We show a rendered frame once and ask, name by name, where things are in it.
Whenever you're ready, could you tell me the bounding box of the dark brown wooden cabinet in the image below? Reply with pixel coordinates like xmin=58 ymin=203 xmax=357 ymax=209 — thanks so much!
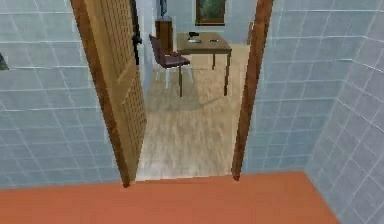
xmin=154 ymin=18 xmax=174 ymax=55

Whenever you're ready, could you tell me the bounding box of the framed green wall picture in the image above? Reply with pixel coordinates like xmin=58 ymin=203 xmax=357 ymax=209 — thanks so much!
xmin=195 ymin=0 xmax=227 ymax=27

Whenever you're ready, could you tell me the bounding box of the dark purple chair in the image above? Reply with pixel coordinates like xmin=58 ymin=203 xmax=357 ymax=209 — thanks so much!
xmin=148 ymin=33 xmax=195 ymax=90

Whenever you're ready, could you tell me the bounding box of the brown wooden door frame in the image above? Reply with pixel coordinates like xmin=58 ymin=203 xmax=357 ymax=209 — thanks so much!
xmin=69 ymin=0 xmax=275 ymax=189

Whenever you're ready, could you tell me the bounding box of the grey blue statue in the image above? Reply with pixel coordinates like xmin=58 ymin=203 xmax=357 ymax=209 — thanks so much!
xmin=159 ymin=0 xmax=168 ymax=20

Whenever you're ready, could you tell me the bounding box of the wooden lattice room door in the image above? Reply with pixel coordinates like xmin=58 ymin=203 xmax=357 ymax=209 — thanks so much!
xmin=82 ymin=0 xmax=148 ymax=183

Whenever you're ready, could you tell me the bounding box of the black door handle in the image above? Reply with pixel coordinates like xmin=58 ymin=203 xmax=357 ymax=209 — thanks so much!
xmin=132 ymin=33 xmax=143 ymax=66

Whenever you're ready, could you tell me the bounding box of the wooden dining table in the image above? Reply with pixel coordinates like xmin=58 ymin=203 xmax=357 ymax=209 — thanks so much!
xmin=176 ymin=31 xmax=233 ymax=98

